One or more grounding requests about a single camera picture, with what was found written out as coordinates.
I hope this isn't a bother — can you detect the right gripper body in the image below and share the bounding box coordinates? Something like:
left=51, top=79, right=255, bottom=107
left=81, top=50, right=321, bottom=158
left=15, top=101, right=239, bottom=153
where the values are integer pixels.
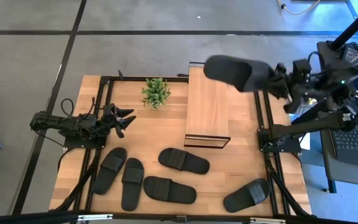
left=273, top=63, right=294, bottom=101

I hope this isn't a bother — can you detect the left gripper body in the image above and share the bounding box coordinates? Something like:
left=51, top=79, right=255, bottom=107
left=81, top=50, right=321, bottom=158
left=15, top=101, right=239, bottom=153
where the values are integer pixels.
left=103, top=114, right=126, bottom=139

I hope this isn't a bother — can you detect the black rubber slide sandal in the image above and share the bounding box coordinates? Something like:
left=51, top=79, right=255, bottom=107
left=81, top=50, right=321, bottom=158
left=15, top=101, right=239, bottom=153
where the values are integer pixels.
left=142, top=175, right=198, bottom=205
left=92, top=147, right=128, bottom=196
left=157, top=147, right=211, bottom=175
left=223, top=177, right=271, bottom=214
left=121, top=157, right=145, bottom=212
left=203, top=55, right=275, bottom=93

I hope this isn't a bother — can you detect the small green potted plant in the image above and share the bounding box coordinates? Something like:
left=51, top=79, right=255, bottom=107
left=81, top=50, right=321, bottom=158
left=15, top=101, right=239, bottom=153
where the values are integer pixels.
left=140, top=77, right=172, bottom=110

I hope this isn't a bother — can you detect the grey side table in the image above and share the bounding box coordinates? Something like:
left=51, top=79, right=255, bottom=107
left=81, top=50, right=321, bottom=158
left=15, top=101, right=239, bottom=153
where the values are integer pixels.
left=318, top=118, right=358, bottom=194
left=317, top=40, right=358, bottom=94

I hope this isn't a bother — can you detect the white paper sheet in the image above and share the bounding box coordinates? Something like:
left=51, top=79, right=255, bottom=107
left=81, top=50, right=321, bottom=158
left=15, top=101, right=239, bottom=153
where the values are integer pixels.
left=299, top=132, right=312, bottom=151

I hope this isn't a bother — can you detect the black power adapter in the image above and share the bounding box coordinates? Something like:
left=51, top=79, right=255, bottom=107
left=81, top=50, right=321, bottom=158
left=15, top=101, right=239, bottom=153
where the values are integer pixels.
left=342, top=43, right=358, bottom=65

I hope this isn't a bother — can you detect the black laptop keyboard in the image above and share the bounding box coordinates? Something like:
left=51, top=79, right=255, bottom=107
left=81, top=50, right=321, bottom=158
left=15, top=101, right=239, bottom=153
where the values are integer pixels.
left=328, top=119, right=358, bottom=169

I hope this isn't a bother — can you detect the black crossbar with silver brackets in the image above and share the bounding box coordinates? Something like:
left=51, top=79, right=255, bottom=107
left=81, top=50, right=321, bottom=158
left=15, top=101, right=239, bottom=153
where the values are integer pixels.
left=0, top=210, right=358, bottom=224

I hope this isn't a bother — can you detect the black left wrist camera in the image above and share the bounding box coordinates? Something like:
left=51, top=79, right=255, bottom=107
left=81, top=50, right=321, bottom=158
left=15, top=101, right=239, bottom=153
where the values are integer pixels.
left=103, top=103, right=117, bottom=116

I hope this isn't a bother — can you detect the black aluminium table frame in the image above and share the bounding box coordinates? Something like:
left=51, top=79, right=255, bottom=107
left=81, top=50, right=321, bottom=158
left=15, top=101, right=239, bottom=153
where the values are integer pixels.
left=48, top=70, right=315, bottom=218

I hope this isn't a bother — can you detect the wooden shelf with black frame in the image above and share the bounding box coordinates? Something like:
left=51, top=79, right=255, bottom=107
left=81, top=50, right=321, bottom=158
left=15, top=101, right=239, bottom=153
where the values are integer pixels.
left=183, top=61, right=232, bottom=149

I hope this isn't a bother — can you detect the yellow floor cable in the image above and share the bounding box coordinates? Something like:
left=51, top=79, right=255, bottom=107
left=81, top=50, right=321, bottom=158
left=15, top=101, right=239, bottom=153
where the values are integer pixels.
left=276, top=0, right=322, bottom=16

